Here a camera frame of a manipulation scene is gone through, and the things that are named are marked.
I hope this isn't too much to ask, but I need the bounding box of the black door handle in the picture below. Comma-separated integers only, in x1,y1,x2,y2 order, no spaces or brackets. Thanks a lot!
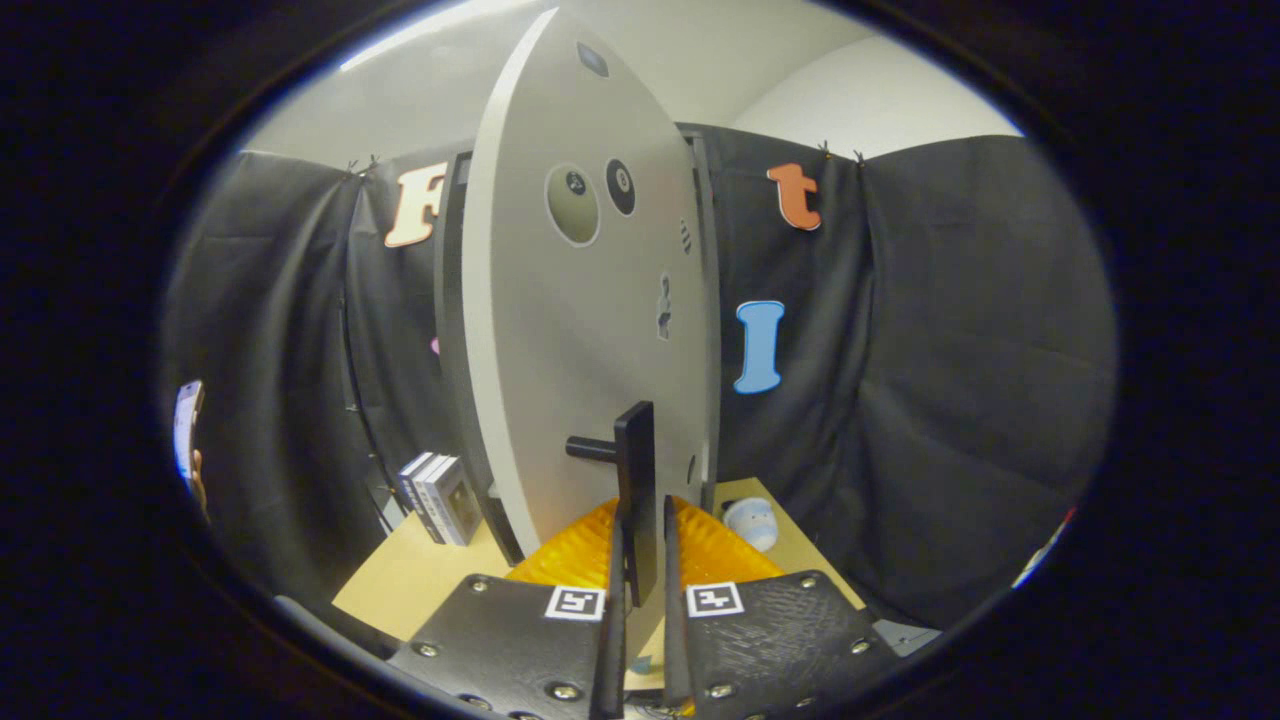
565,402,661,608

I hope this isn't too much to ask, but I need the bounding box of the black backdrop cloth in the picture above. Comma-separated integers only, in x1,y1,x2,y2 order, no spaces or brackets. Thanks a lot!
160,125,1119,631

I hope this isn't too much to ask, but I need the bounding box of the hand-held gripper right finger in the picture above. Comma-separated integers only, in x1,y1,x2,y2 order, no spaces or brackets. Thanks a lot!
662,495,901,720

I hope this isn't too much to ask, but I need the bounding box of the thin black cable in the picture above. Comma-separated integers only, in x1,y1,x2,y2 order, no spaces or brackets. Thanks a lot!
343,290,376,481

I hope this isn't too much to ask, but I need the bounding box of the grey cabinet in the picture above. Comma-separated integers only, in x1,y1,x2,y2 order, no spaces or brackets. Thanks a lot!
433,128,725,569

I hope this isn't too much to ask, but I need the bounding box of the white cabinet door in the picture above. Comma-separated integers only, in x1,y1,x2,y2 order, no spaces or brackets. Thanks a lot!
462,8,716,561

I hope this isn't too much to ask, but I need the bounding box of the pale blue plush toy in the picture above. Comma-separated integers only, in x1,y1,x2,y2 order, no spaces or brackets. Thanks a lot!
722,497,781,553

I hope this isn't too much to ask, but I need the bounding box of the smartphone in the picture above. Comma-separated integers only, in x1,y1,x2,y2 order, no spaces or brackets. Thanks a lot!
172,380,206,483

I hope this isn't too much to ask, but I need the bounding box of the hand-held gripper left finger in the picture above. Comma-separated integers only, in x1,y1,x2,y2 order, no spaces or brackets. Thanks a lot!
385,497,629,720

